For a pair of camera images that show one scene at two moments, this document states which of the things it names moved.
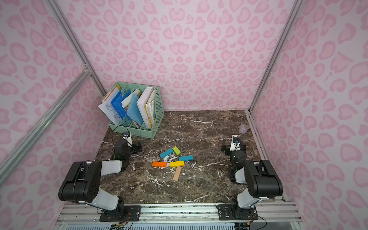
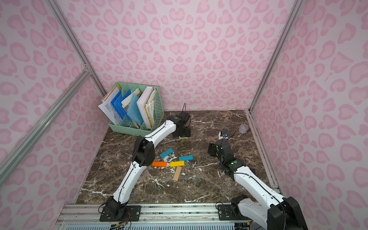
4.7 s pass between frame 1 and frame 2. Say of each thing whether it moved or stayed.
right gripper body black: moved
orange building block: stayed
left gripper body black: moved
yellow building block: stayed
